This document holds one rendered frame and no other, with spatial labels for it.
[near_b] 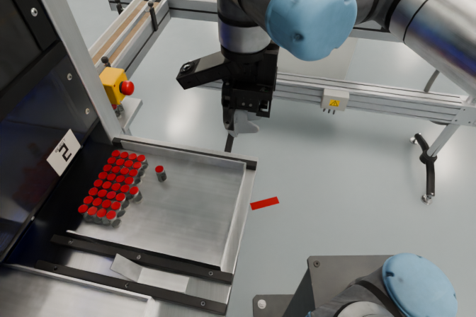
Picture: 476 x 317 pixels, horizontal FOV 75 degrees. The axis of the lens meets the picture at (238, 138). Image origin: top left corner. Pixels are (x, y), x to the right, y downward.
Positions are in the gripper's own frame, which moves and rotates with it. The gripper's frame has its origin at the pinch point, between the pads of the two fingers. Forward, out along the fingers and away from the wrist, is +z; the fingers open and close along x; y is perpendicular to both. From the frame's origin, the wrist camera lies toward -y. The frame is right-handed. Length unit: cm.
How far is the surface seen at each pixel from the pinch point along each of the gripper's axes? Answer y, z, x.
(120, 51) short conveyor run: -49, 17, 42
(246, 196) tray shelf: 3.5, 21.6, -1.5
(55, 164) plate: -35.3, 7.4, -10.4
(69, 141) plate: -35.3, 6.5, -4.7
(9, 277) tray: -40, 21, -30
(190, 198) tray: -9.4, 21.4, -5.0
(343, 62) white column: 42, 79, 144
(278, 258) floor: 18, 110, 17
